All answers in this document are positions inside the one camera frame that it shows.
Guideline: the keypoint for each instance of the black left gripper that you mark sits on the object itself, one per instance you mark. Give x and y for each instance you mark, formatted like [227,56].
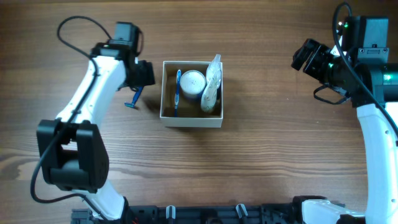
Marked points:
[147,76]

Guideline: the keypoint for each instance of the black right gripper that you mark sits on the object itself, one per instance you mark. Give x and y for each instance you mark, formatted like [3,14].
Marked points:
[319,53]

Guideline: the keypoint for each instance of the blue disposable razor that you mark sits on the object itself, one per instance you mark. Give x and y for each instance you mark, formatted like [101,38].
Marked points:
[137,92]

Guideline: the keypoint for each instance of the blue white toothbrush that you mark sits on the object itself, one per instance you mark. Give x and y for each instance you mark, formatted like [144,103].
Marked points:
[177,93]

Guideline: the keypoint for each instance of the white cardboard box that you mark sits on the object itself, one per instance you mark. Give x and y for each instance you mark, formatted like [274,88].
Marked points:
[188,113]

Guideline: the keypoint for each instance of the white cream tube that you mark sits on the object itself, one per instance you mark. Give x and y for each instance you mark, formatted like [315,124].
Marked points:
[209,96]

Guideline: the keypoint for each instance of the dark blue spray bottle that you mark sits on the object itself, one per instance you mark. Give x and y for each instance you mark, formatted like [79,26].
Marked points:
[214,70]

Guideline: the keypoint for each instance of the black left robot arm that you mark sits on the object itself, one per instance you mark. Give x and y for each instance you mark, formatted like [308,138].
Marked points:
[73,158]

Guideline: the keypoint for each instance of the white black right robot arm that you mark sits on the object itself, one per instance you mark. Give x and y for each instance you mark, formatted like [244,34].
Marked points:
[357,68]

